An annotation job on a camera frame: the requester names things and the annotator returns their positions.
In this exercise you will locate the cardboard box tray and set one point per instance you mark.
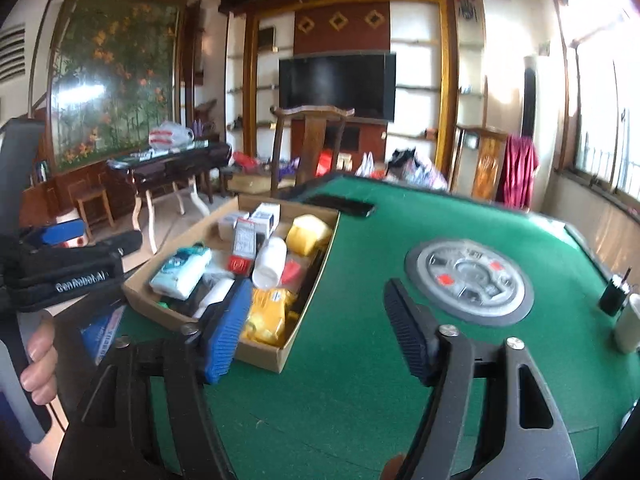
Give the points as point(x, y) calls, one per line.
point(280, 355)

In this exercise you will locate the wooden television cabinet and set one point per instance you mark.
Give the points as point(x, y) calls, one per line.
point(367, 135)

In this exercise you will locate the red item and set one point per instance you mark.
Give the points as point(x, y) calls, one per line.
point(292, 271)

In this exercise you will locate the small white plastic bag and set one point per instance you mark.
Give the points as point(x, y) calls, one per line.
point(365, 165)

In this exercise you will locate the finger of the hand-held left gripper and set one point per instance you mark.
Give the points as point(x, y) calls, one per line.
point(127, 244)
point(60, 232)

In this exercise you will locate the colourful cloth pile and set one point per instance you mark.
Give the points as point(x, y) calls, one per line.
point(417, 167)

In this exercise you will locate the black cylindrical motor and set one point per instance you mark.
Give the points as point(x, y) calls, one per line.
point(614, 295)

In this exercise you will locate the white red plastic bag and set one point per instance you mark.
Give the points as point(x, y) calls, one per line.
point(170, 135)

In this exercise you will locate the person's right hand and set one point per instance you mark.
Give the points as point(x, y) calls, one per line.
point(395, 466)

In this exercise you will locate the person's left hand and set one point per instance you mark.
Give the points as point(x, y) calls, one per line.
point(42, 375)

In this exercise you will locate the red cloth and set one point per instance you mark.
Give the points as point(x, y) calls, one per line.
point(520, 170)

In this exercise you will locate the carved wooden chair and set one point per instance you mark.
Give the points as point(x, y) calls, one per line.
point(482, 165)

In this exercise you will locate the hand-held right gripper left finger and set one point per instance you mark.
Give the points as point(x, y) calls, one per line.
point(227, 330)

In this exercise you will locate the blue printed box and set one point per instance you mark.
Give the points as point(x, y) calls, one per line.
point(102, 332)

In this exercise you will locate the floral wall painting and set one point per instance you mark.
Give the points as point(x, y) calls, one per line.
point(115, 75)

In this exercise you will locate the window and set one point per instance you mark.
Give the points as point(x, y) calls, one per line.
point(595, 110)

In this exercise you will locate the green-capped black marker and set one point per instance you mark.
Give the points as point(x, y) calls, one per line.
point(172, 307)

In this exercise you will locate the red paper bag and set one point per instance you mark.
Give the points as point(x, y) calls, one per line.
point(325, 160)

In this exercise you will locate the dark wooden side table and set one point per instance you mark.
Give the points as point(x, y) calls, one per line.
point(170, 165)

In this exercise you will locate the round grey table centre panel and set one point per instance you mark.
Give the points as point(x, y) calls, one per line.
point(470, 280)

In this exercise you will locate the small wooden stool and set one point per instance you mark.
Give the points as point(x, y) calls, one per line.
point(92, 200)

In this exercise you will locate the yellow foil packet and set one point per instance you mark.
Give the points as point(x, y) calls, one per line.
point(270, 312)

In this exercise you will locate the white wall vent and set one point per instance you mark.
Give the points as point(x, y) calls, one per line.
point(11, 55)

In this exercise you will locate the teal tissue pack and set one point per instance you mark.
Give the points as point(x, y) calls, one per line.
point(180, 270)

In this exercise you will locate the gold framed wall shelf unit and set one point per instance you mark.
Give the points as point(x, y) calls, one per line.
point(442, 60)

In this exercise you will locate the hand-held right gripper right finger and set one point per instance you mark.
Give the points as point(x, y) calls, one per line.
point(407, 330)

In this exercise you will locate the white mug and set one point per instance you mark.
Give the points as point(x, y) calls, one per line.
point(629, 325)

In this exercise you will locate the black television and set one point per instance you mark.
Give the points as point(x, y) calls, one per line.
point(335, 85)

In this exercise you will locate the black smartphone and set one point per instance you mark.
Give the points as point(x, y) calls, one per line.
point(340, 205)

